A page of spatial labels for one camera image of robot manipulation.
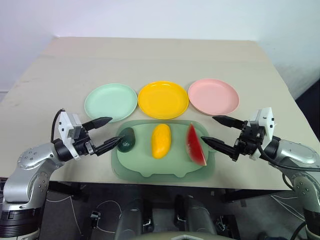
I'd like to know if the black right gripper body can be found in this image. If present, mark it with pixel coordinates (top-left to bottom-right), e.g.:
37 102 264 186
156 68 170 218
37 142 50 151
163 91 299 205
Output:
231 120 268 162

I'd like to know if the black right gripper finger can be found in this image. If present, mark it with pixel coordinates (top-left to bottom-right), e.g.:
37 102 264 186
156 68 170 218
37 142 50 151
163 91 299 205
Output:
200 136 238 159
212 115 247 131

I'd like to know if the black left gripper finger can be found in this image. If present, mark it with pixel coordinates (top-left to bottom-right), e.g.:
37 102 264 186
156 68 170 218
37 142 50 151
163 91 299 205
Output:
94 136 122 157
81 116 113 131

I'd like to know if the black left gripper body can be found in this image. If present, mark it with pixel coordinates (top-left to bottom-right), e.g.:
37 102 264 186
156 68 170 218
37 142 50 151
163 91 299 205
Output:
73 124 98 157

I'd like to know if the light green plate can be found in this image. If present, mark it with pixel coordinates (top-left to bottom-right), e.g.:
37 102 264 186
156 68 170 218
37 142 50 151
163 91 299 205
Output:
84 83 138 124

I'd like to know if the pink plate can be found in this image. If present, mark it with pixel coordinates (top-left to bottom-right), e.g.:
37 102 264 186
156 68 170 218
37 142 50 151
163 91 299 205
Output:
187 78 240 117

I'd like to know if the yellow plate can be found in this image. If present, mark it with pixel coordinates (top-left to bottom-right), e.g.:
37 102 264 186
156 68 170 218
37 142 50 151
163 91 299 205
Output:
137 80 190 120

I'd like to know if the dark green avocado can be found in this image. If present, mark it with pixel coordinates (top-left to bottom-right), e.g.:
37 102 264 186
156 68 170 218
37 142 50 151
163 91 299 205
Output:
117 127 136 153

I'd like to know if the red watermelon slice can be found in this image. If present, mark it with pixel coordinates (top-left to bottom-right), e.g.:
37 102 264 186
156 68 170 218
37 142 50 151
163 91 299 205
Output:
185 122 208 167

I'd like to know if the yellow mango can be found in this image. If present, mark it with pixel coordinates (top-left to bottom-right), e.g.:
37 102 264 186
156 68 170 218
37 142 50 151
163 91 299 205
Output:
151 123 172 160

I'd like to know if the green translucent tray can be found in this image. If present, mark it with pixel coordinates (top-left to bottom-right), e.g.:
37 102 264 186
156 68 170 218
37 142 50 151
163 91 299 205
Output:
110 119 218 181

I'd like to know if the dark rounded robot leg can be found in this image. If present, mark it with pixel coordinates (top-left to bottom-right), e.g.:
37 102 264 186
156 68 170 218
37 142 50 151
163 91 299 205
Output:
174 194 218 240
115 198 153 240

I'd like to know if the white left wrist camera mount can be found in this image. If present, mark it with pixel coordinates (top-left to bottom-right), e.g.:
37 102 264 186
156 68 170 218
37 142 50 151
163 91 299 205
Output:
57 111 84 161

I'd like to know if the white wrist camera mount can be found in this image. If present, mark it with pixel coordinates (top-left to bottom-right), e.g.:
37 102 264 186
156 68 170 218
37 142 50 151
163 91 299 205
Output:
57 111 84 161
249 106 276 160

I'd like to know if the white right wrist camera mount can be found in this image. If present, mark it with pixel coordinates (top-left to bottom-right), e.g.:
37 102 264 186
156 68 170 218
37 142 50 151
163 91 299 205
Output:
249 106 276 160

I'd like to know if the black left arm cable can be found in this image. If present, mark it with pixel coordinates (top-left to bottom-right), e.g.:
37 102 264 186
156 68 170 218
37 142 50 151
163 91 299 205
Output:
50 108 67 144

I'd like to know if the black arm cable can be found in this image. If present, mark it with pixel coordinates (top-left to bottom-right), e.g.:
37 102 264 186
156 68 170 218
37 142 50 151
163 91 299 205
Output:
257 144 320 191
50 108 67 144

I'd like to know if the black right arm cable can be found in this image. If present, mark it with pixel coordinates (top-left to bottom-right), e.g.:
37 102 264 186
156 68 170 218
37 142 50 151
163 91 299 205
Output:
257 144 320 191

